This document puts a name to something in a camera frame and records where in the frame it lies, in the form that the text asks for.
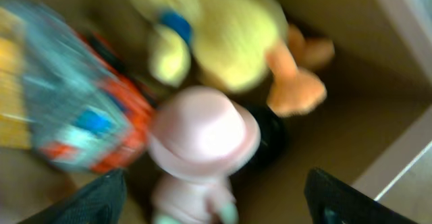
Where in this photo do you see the pink white toy duck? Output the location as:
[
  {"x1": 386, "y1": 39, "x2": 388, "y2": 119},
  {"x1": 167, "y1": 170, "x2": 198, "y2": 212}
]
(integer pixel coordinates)
[{"x1": 148, "y1": 86, "x2": 261, "y2": 223}]

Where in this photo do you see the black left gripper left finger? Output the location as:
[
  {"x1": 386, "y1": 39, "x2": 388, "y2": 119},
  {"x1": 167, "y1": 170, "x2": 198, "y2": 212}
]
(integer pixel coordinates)
[{"x1": 20, "y1": 169, "x2": 127, "y2": 224}]

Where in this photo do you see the small black round lid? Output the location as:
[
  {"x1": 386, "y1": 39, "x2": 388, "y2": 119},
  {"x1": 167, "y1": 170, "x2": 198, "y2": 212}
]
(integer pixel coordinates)
[{"x1": 238, "y1": 105, "x2": 289, "y2": 175}]

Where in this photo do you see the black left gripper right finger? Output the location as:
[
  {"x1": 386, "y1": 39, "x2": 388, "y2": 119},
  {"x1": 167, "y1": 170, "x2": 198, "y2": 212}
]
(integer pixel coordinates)
[{"x1": 304, "y1": 168, "x2": 416, "y2": 224}]

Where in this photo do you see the yellow plush duck toy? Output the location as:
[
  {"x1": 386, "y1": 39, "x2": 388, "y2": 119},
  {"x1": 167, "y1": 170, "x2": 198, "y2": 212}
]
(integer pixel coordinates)
[{"x1": 128, "y1": 0, "x2": 335, "y2": 117}]

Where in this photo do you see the red grey toy truck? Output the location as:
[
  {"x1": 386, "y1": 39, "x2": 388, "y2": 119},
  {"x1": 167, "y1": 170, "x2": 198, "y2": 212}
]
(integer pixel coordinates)
[{"x1": 1, "y1": 0, "x2": 153, "y2": 173}]

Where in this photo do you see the pink cardboard box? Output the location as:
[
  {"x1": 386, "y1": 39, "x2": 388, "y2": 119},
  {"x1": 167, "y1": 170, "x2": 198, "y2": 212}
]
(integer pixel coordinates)
[{"x1": 1, "y1": 0, "x2": 431, "y2": 223}]

